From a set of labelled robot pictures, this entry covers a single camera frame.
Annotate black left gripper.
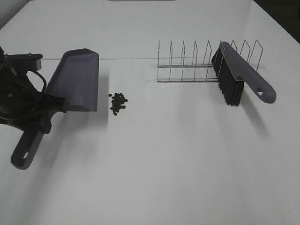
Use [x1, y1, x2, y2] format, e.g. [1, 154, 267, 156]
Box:
[0, 67, 67, 134]

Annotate grey plastic dustpan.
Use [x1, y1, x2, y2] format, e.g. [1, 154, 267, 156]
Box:
[11, 48, 99, 170]

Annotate pile of coffee beans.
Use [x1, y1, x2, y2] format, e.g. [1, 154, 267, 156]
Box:
[108, 92, 128, 116]

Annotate grey hand brush black bristles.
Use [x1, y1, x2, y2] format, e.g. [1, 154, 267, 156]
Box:
[211, 41, 277, 106]

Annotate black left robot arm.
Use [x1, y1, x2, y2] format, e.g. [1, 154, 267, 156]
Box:
[0, 50, 68, 134]

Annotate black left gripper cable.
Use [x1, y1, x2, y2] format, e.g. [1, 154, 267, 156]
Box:
[27, 70, 47, 94]

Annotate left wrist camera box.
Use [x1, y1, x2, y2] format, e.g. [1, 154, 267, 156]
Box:
[5, 53, 43, 71]

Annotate metal wire dish rack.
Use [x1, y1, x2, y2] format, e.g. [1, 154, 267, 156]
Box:
[144, 40, 266, 85]

